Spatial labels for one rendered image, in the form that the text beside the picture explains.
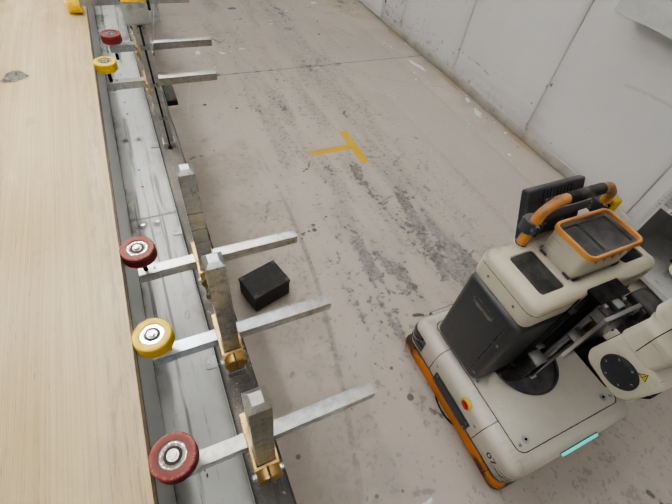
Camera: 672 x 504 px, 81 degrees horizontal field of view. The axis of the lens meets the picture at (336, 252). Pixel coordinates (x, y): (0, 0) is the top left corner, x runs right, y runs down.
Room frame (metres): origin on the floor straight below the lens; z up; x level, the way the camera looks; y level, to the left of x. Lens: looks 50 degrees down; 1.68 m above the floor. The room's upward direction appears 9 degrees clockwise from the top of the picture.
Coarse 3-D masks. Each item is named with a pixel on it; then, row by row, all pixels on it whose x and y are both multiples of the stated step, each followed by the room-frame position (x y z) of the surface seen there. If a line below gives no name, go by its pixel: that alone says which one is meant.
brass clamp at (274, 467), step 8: (240, 416) 0.24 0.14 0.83; (248, 432) 0.22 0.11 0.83; (248, 440) 0.20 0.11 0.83; (248, 448) 0.19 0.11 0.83; (256, 464) 0.16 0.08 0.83; (264, 464) 0.17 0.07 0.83; (272, 464) 0.17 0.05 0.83; (280, 464) 0.17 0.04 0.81; (256, 472) 0.15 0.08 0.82; (264, 472) 0.15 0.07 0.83; (272, 472) 0.15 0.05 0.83; (280, 472) 0.16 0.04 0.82; (256, 480) 0.14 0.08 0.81; (264, 480) 0.14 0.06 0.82; (272, 480) 0.15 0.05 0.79
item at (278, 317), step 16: (304, 304) 0.54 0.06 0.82; (320, 304) 0.55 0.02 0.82; (256, 320) 0.47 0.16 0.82; (272, 320) 0.48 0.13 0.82; (288, 320) 0.50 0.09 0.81; (192, 336) 0.40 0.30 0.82; (208, 336) 0.41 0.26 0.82; (240, 336) 0.43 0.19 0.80; (176, 352) 0.36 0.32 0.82; (192, 352) 0.37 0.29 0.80
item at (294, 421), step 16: (368, 384) 0.36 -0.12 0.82; (336, 400) 0.31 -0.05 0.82; (352, 400) 0.32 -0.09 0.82; (288, 416) 0.26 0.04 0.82; (304, 416) 0.27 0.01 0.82; (320, 416) 0.27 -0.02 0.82; (288, 432) 0.24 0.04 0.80; (208, 448) 0.18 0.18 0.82; (224, 448) 0.18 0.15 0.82; (240, 448) 0.19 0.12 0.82; (208, 464) 0.15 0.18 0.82
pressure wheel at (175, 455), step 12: (180, 432) 0.18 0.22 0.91; (156, 444) 0.15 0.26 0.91; (168, 444) 0.16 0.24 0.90; (180, 444) 0.16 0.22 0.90; (192, 444) 0.16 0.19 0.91; (156, 456) 0.14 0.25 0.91; (168, 456) 0.14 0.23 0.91; (180, 456) 0.14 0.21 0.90; (192, 456) 0.14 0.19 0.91; (156, 468) 0.12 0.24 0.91; (168, 468) 0.12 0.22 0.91; (180, 468) 0.12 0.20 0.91; (192, 468) 0.13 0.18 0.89; (168, 480) 0.10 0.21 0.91; (180, 480) 0.11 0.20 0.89
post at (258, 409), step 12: (252, 396) 0.19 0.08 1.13; (264, 396) 0.19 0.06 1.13; (252, 408) 0.17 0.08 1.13; (264, 408) 0.17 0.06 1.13; (252, 420) 0.16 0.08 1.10; (264, 420) 0.17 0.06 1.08; (252, 432) 0.16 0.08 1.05; (264, 432) 0.17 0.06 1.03; (252, 444) 0.17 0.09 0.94; (264, 444) 0.17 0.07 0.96; (264, 456) 0.17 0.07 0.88
